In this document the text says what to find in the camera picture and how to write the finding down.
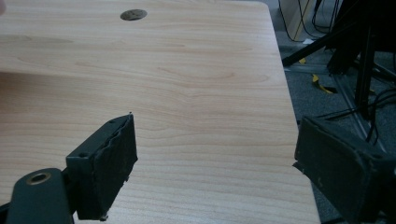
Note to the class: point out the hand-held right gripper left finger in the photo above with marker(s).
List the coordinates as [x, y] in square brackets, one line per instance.
[106, 174]

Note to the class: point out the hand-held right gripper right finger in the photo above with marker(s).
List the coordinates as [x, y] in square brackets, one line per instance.
[339, 174]

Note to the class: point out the yellow tape strip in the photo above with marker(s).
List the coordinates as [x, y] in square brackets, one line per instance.
[320, 84]

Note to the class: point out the black metal stand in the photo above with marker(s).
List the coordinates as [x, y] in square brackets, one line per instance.
[358, 56]

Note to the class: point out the pale wooden cabinet panel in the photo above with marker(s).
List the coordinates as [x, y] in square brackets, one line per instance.
[299, 15]

